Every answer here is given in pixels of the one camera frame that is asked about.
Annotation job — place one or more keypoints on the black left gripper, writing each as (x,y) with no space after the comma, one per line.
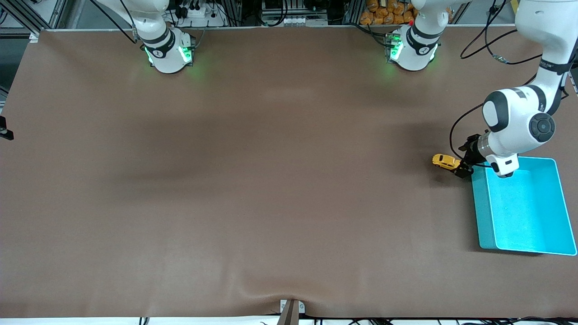
(471,151)

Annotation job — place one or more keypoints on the yellow beetle toy car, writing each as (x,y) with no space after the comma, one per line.
(445,161)

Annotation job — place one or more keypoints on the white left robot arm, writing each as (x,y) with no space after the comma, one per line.
(515,122)

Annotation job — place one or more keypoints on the turquoise plastic bin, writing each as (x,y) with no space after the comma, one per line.
(524,212)

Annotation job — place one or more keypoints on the orange snack packets pile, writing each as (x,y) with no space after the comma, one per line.
(388,13)

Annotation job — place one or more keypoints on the brown table mat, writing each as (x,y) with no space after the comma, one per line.
(289,180)

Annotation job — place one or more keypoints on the white power strip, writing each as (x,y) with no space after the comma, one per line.
(198,16)

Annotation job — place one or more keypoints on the brown wooden strip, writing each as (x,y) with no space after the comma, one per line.
(289,316)

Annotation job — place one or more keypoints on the aluminium frame profile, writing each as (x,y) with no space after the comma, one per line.
(27,13)

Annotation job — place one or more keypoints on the metal table edge bracket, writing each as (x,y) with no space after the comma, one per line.
(301,308)

